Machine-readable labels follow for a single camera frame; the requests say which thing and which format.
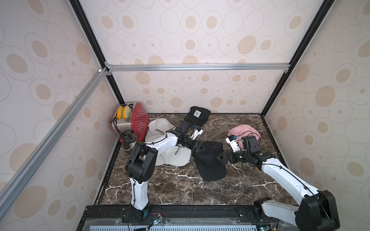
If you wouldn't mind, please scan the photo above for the horizontal aluminium rail back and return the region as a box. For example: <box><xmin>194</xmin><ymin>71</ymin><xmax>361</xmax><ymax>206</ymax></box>
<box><xmin>108</xmin><ymin>63</ymin><xmax>291</xmax><ymax>72</ymax></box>

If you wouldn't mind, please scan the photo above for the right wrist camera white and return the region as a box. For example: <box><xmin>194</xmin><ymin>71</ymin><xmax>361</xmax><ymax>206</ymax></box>
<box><xmin>225</xmin><ymin>135</ymin><xmax>241</xmax><ymax>153</ymax></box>

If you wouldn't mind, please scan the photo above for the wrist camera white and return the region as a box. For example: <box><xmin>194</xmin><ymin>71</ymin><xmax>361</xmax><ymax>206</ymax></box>
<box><xmin>225</xmin><ymin>135</ymin><xmax>241</xmax><ymax>153</ymax></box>
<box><xmin>191</xmin><ymin>128</ymin><xmax>203</xmax><ymax>140</ymax></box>

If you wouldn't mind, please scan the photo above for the small dark bottle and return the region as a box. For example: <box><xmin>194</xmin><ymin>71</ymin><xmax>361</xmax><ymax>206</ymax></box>
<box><xmin>122</xmin><ymin>142</ymin><xmax>132</xmax><ymax>152</ymax></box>

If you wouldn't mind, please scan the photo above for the black frame post right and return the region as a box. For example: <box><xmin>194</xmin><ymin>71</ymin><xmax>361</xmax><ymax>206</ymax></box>
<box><xmin>261</xmin><ymin>0</ymin><xmax>335</xmax><ymax>118</ymax></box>

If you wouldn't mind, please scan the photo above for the aluminium rail left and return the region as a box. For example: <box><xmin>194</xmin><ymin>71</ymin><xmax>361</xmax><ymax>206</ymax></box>
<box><xmin>1</xmin><ymin>67</ymin><xmax>108</xmax><ymax>218</ymax></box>

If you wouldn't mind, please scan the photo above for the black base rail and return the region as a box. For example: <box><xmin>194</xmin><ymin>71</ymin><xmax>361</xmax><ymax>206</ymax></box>
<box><xmin>76</xmin><ymin>203</ymin><xmax>327</xmax><ymax>231</ymax></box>

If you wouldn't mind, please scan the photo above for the black cap with white label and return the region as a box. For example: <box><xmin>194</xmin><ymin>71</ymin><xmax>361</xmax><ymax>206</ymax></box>
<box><xmin>184</xmin><ymin>106</ymin><xmax>211</xmax><ymax>127</ymax></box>

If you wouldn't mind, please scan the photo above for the yellow sponge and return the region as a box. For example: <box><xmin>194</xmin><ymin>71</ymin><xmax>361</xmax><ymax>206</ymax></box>
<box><xmin>117</xmin><ymin>105</ymin><xmax>132</xmax><ymax>119</ymax></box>

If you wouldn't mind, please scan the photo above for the black frame post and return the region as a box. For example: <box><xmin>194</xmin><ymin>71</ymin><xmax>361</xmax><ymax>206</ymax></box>
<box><xmin>68</xmin><ymin>0</ymin><xmax>125</xmax><ymax>105</ymax></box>
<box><xmin>261</xmin><ymin>0</ymin><xmax>335</xmax><ymax>118</ymax></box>

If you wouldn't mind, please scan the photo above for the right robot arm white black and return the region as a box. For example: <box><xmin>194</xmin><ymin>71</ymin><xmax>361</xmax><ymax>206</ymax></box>
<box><xmin>217</xmin><ymin>135</ymin><xmax>340</xmax><ymax>231</ymax></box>

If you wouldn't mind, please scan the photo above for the pink LA cap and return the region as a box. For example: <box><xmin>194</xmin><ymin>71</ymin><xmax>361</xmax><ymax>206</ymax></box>
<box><xmin>227</xmin><ymin>124</ymin><xmax>260</xmax><ymax>148</ymax></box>

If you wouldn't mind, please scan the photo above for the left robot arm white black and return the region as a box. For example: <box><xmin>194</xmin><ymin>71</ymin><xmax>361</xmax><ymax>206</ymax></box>
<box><xmin>125</xmin><ymin>120</ymin><xmax>205</xmax><ymax>221</ymax></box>

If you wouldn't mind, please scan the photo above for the clear bottle black cap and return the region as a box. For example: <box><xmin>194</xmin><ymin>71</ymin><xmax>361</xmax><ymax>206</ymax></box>
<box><xmin>121</xmin><ymin>130</ymin><xmax>137</xmax><ymax>144</ymax></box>

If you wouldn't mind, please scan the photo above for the metal rack container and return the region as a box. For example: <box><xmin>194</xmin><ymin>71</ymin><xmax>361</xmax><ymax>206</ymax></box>
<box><xmin>110</xmin><ymin>103</ymin><xmax>134</xmax><ymax>137</ymax></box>

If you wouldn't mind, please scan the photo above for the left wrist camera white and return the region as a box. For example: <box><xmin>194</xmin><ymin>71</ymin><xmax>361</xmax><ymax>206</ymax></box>
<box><xmin>191</xmin><ymin>128</ymin><xmax>203</xmax><ymax>140</ymax></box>

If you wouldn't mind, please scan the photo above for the white Colorado cap front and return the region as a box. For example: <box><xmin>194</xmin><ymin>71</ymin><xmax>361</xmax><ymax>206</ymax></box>
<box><xmin>145</xmin><ymin>135</ymin><xmax>191</xmax><ymax>167</ymax></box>

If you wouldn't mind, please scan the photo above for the white cap back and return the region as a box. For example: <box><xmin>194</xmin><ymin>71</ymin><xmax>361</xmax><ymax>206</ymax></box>
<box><xmin>145</xmin><ymin>118</ymin><xmax>174</xmax><ymax>142</ymax></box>

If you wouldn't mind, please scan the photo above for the black frame post left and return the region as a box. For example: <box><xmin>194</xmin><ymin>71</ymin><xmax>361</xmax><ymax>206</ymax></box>
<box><xmin>68</xmin><ymin>0</ymin><xmax>125</xmax><ymax>105</ymax></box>

